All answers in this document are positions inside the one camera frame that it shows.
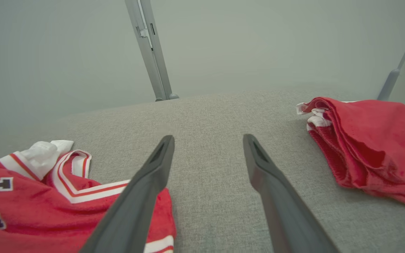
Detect red jersey white trim lettering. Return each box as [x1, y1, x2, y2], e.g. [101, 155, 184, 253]
[0, 140, 177, 253]

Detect grey metal frame post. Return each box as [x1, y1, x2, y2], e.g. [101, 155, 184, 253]
[124, 0, 180, 102]

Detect red shorts white side stripes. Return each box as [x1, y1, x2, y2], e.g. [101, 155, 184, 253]
[296, 97, 405, 207]

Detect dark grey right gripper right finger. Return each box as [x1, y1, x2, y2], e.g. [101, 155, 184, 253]
[243, 133, 341, 253]

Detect grey slanted frame leg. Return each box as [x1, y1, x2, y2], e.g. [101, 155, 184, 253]
[376, 5, 405, 102]

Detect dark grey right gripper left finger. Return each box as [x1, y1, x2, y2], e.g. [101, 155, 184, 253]
[79, 135, 176, 253]

